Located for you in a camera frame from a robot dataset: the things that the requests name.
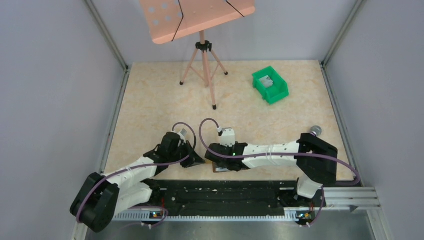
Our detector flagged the brown leather card holder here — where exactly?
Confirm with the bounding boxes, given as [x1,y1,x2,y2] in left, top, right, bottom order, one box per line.
[205,161,250,173]

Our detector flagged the white VIP card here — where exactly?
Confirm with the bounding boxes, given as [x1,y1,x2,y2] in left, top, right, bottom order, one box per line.
[259,75,274,89]

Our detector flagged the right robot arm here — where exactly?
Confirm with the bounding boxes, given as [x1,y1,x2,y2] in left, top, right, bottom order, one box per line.
[205,133,338,199]

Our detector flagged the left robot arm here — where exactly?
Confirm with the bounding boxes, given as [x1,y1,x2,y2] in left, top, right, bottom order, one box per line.
[69,131,205,233]

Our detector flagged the green plastic bin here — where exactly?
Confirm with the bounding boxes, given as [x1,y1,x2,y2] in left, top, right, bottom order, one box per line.
[252,66,290,105]

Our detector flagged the purple glitter microphone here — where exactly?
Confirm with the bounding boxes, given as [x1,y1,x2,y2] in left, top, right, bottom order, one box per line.
[309,125,323,137]

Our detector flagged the pink music stand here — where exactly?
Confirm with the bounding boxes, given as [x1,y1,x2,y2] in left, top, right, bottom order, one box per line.
[139,0,256,110]

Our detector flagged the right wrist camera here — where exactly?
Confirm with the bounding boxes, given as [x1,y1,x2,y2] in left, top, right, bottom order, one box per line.
[218,127,236,147]

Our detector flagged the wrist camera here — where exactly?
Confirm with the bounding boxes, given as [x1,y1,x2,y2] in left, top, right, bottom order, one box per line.
[178,129,187,138]
[218,127,236,147]

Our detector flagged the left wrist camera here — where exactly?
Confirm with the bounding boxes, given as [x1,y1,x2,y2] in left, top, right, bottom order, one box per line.
[178,129,187,138]

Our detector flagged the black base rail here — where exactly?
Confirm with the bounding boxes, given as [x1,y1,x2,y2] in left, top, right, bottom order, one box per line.
[143,179,327,217]

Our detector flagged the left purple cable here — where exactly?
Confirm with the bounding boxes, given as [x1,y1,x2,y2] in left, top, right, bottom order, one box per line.
[75,122,198,229]

